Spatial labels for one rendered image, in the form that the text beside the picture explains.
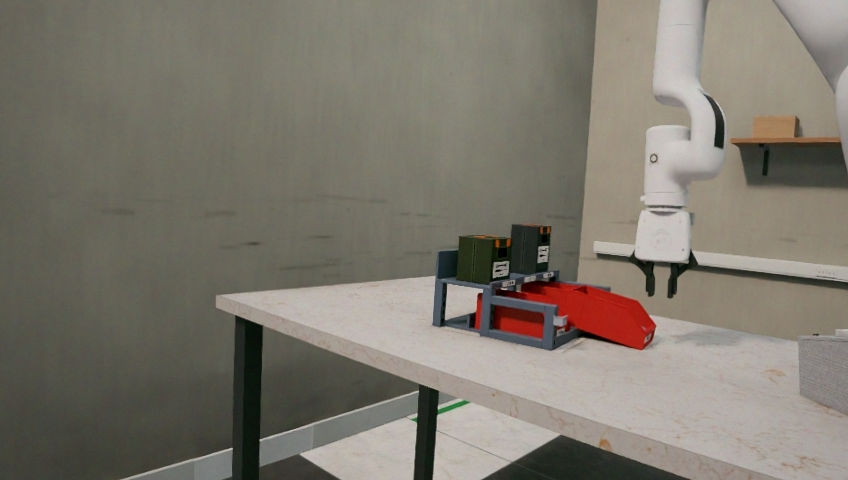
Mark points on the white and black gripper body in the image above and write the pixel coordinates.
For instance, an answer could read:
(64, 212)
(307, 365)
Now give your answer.
(663, 235)

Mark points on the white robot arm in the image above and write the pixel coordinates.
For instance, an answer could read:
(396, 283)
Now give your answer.
(671, 162)

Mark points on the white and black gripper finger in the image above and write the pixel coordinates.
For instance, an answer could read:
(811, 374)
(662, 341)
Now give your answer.
(646, 269)
(676, 271)

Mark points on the red bin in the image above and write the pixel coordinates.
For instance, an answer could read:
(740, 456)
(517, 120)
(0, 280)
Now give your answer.
(559, 292)
(517, 320)
(610, 320)

